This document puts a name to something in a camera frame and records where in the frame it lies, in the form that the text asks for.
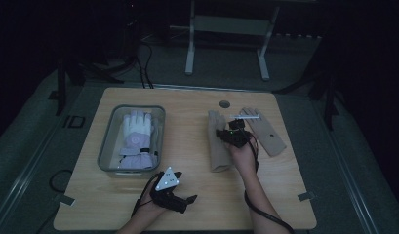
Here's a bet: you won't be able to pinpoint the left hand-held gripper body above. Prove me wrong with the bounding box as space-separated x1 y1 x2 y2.
150 166 188 215

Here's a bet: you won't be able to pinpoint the black looped floor cable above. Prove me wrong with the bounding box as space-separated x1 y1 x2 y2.
48 168 73 195

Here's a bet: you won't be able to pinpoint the person's right hand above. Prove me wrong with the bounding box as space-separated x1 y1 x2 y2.
227 140 258 178

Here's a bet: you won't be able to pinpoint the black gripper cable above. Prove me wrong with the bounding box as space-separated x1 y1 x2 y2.
244 131 297 234
131 173 163 218

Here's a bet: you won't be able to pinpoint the beige glove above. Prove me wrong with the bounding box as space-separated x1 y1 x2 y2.
239 107 288 157
207 109 235 174

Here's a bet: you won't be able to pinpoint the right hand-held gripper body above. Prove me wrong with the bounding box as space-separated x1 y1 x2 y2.
225 114 260 149

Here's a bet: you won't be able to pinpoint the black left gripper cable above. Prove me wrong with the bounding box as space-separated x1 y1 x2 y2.
131 173 163 218

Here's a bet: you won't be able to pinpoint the power strip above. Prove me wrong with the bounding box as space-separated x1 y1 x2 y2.
274 32 322 41

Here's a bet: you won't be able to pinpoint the clear plastic bin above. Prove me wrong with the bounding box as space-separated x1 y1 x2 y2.
97 104 167 178

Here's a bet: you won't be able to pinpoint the grey tape piece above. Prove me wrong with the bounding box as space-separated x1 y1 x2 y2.
53 193 76 207
297 191 317 202

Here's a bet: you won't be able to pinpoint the black floor cables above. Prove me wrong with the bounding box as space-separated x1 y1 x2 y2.
135 41 155 90

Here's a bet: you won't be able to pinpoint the lilac ski glove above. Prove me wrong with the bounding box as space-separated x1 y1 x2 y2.
118 109 159 171
150 113 164 160

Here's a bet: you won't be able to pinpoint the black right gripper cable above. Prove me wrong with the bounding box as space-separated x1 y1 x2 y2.
244 131 297 234

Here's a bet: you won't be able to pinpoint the black tripod stand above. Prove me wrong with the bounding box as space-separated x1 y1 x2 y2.
273 64 340 132
48 55 125 117

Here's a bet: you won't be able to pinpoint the person's left hand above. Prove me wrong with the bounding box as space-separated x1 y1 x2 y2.
137 194 171 222

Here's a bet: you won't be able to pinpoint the white metal stand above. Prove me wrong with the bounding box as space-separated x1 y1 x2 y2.
184 0 281 82

